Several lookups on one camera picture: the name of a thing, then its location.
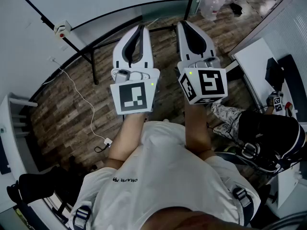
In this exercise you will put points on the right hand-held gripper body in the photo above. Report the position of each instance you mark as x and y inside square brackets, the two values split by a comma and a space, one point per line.
[211, 83]

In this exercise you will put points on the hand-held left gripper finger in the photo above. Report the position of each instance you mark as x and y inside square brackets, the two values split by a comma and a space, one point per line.
[147, 54]
[118, 54]

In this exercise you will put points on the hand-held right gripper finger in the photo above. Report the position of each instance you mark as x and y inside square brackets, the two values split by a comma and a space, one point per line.
[183, 47]
[209, 48]

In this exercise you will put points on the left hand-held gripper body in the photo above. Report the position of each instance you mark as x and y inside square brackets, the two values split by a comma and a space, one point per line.
[134, 97]

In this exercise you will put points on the person's left forearm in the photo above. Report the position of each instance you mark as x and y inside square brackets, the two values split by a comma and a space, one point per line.
[127, 138]

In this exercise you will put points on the person's right forearm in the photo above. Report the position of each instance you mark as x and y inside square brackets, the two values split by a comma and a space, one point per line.
[196, 130]

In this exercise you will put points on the black whiteboard stand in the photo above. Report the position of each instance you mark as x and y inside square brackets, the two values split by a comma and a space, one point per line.
[94, 68]

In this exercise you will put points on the clear red-capped water bottle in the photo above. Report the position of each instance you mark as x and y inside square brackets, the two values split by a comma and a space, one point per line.
[211, 7]

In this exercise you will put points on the white desk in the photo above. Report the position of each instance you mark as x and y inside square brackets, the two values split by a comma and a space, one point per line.
[254, 63]

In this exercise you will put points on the black bag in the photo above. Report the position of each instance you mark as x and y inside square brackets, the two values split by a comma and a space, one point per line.
[236, 8]

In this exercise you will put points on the white power adapter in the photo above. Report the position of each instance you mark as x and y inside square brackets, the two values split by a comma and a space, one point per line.
[108, 142]

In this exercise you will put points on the black box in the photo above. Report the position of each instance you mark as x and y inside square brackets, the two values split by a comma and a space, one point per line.
[273, 73]

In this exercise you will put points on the black desk mat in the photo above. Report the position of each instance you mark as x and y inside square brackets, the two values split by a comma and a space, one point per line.
[292, 80]

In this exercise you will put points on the person's white t-shirt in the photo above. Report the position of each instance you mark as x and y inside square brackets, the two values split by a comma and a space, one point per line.
[168, 176]

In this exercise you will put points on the white shelf unit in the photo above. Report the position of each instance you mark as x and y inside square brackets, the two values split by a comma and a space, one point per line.
[6, 118]

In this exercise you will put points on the black chair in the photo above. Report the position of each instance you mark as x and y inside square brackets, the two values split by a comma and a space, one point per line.
[38, 186]

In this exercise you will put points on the dark blue panel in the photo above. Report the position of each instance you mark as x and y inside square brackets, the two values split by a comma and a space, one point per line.
[4, 154]

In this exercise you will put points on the white switch box red button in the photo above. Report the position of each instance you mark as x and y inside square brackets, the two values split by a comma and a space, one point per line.
[61, 29]

